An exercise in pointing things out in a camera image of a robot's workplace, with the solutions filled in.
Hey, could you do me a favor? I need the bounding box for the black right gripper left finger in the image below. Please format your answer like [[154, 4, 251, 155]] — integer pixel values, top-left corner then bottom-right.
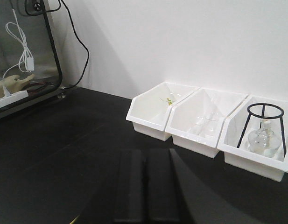
[[113, 150, 144, 224]]

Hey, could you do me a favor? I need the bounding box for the clear glass beaker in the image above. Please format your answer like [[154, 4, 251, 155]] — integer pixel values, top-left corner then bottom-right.
[[192, 112, 223, 138]]

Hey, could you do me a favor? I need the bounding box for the white storage bin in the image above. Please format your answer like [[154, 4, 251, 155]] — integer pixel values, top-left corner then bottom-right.
[[218, 95, 288, 182], [165, 88, 248, 158], [126, 82, 200, 141]]

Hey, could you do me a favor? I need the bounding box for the white cable with switch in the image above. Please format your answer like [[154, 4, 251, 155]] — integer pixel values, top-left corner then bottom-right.
[[2, 8, 35, 96]]

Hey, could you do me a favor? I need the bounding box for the black hanging cable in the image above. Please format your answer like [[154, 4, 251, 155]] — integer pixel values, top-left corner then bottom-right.
[[57, 0, 90, 91]]

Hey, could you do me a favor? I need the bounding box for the black wire tripod stand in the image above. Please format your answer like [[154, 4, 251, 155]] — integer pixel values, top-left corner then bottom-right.
[[237, 103, 287, 156]]

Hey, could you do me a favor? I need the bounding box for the white middle storage bin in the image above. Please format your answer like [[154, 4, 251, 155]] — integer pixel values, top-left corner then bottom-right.
[[165, 88, 248, 158]]

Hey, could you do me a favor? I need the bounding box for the glass alcohol lamp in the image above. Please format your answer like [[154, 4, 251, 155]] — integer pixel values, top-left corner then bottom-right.
[[248, 120, 281, 158]]

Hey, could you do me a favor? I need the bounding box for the white left storage bin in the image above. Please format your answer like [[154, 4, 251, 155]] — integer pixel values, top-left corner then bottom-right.
[[126, 82, 200, 141]]

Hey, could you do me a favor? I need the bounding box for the clear glass beaker left bin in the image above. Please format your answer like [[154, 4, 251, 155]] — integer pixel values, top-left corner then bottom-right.
[[159, 91, 181, 106]]

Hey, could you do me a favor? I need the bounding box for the green yellow plastic spoon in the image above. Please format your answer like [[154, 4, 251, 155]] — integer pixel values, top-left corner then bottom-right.
[[166, 98, 173, 105]]

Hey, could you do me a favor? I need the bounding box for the white power strip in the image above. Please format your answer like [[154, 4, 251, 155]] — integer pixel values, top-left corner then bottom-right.
[[0, 91, 28, 108]]

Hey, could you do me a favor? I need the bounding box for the glass glove box enclosure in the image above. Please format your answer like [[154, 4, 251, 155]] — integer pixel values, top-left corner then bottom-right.
[[0, 0, 63, 119]]

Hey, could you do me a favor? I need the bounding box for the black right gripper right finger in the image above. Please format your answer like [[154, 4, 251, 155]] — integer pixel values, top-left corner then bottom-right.
[[146, 148, 195, 224]]

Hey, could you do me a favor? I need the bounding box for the beige rubber glove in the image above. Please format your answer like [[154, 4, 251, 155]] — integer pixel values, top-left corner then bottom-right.
[[0, 74, 35, 98]]

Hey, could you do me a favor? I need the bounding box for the white right storage bin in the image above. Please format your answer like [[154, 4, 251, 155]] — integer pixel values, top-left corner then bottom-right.
[[218, 95, 288, 182]]

